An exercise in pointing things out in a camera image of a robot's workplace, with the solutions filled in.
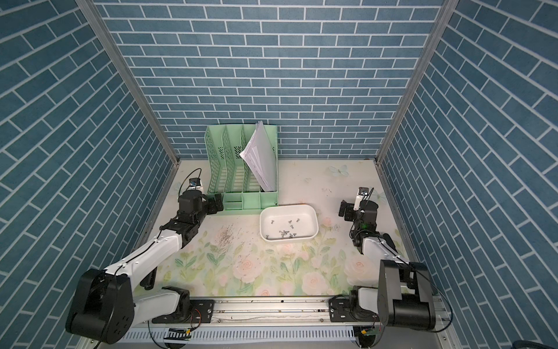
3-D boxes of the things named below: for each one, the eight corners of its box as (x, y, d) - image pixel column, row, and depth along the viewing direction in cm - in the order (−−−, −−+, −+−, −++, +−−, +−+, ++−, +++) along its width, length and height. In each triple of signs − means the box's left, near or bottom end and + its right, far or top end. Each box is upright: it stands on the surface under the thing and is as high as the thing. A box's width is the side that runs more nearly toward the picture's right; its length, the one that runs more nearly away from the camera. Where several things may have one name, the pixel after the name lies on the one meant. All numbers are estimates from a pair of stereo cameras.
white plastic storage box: (259, 243, 92) (257, 237, 87) (262, 210, 102) (261, 203, 97) (318, 243, 92) (319, 237, 87) (315, 210, 102) (316, 204, 98)
